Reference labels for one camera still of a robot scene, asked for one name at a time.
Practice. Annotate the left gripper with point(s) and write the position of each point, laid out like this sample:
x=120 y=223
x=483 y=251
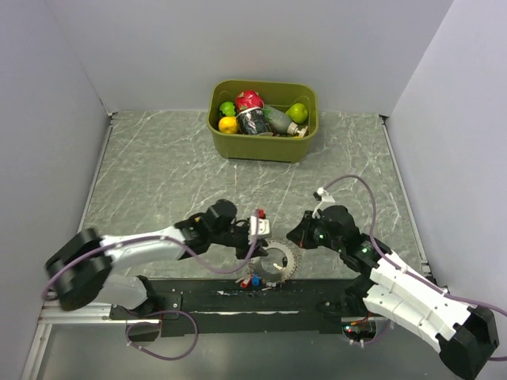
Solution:
x=241 y=252

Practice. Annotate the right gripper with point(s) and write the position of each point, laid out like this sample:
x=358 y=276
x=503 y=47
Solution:
x=301 y=234

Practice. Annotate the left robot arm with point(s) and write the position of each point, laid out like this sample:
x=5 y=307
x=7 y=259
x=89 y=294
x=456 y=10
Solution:
x=87 y=268

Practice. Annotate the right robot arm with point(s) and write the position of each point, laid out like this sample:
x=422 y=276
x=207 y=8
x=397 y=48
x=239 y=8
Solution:
x=464 y=336

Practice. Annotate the olive green plastic bin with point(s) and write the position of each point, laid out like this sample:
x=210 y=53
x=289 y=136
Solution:
x=281 y=95

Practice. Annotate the yellow lemon in bin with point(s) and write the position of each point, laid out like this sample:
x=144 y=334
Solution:
x=228 y=125

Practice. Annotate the black can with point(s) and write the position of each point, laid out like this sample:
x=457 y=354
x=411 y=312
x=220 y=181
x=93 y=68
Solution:
x=252 y=121

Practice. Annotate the grey pump bottle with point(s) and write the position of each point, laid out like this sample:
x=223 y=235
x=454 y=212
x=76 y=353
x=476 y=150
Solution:
x=282 y=124

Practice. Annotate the green pepper toy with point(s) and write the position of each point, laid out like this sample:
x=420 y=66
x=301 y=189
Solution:
x=227 y=109

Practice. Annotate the red dragon fruit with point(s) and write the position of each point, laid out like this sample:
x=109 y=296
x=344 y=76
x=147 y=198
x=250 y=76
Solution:
x=248 y=99

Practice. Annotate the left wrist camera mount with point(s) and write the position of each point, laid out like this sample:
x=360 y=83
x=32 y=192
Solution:
x=259 y=226

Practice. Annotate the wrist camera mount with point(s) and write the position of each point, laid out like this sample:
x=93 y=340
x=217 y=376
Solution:
x=324 y=199
x=259 y=226

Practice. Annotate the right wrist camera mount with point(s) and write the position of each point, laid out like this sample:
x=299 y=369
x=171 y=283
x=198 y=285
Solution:
x=324 y=199

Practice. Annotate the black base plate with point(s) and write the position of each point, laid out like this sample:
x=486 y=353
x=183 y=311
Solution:
x=222 y=306

